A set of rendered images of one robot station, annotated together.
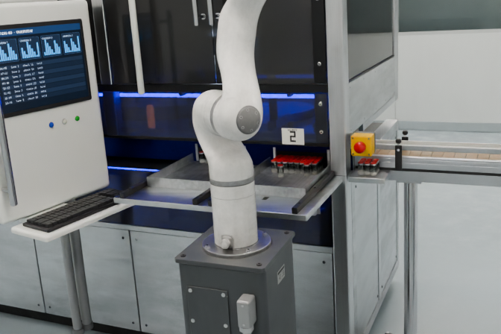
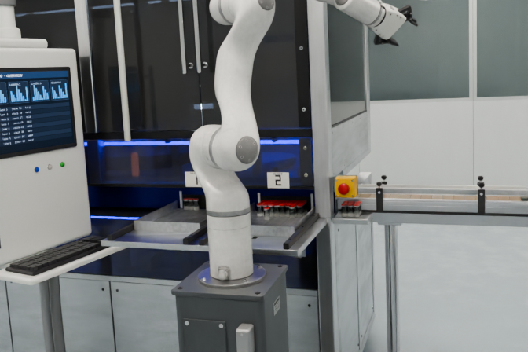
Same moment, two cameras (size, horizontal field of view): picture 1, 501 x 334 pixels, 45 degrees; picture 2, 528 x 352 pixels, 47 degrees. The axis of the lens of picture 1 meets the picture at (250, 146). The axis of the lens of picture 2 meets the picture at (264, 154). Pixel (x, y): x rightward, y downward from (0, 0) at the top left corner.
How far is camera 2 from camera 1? 0.16 m
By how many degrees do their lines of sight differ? 8
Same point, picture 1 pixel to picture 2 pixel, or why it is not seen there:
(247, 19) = (245, 55)
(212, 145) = (209, 177)
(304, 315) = not seen: outside the picture
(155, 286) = (135, 339)
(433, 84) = (394, 150)
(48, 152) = (32, 197)
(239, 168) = (236, 198)
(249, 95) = (247, 126)
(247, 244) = (244, 275)
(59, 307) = not seen: outside the picture
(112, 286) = (90, 341)
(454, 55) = (413, 122)
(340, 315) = not seen: outside the picture
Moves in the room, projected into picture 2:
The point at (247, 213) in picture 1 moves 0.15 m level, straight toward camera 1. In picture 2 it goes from (244, 243) to (249, 261)
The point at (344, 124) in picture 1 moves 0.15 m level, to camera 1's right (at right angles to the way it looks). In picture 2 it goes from (328, 167) to (368, 165)
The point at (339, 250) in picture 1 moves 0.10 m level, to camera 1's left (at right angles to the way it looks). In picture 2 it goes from (324, 292) to (298, 295)
